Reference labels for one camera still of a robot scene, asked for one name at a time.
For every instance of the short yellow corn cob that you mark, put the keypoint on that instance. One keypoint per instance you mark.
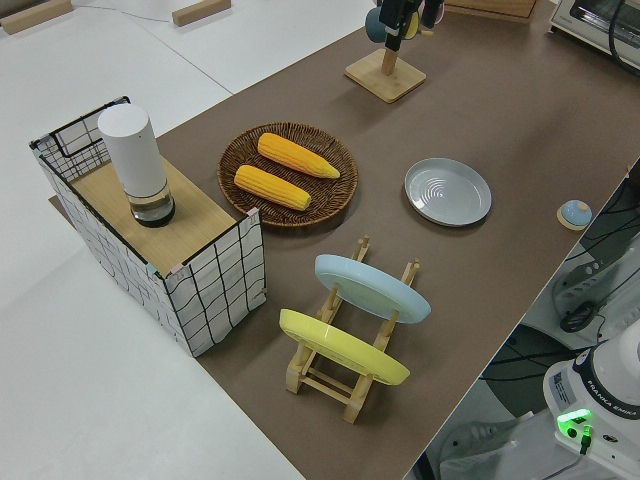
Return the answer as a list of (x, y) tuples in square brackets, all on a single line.
[(270, 187)]

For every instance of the wooden dish rack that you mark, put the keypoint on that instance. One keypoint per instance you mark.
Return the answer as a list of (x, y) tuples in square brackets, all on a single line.
[(325, 387)]

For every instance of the brown wicker basket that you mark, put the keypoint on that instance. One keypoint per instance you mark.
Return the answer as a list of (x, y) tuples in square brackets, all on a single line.
[(330, 200)]

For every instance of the white toaster oven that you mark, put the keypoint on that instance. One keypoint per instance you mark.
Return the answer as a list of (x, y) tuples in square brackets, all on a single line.
[(585, 22)]

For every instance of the wooden mug tree stand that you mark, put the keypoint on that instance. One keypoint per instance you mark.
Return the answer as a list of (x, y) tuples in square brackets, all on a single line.
[(385, 82)]

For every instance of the white cylindrical grinder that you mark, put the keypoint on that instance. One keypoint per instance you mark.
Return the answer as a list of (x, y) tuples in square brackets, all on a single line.
[(132, 155)]

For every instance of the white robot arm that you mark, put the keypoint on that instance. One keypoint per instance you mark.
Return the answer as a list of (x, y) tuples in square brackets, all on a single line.
[(615, 380)]

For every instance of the wooden block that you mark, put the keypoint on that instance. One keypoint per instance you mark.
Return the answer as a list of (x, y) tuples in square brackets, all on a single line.
[(200, 12), (35, 17)]

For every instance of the pink mug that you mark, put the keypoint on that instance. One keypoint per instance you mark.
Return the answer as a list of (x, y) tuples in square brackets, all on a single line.
[(432, 12)]

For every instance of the long yellow corn cob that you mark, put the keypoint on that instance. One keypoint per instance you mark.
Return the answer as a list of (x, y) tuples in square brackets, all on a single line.
[(295, 155)]

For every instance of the gray round plate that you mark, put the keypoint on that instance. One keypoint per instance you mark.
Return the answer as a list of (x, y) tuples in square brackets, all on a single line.
[(450, 195)]

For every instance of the wooden drawer cabinet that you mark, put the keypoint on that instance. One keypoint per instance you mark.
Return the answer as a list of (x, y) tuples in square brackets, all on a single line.
[(490, 9)]

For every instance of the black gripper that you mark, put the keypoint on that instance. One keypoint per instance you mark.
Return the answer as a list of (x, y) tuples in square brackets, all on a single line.
[(397, 12)]

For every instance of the yellow plate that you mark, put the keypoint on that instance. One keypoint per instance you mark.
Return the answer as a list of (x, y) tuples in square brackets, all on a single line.
[(345, 350)]

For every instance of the dark teal mug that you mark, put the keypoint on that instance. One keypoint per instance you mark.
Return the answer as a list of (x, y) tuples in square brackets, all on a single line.
[(374, 25)]

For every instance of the light blue plate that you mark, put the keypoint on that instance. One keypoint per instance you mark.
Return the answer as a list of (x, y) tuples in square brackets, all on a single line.
[(370, 290)]

